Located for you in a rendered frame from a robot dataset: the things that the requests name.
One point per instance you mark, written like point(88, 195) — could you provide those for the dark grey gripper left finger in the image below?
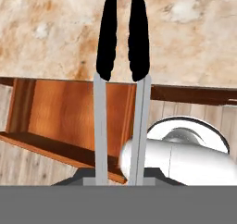
point(81, 178)

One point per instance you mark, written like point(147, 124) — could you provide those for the dark brown wooden cabinet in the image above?
point(197, 95)

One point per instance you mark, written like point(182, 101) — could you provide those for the grey tongs with black tips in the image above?
point(106, 48)

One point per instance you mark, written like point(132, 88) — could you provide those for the brown wooden drawer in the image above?
point(61, 116)

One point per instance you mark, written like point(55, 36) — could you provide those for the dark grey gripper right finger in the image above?
point(155, 176)

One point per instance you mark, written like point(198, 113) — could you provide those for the white round object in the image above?
point(185, 163)

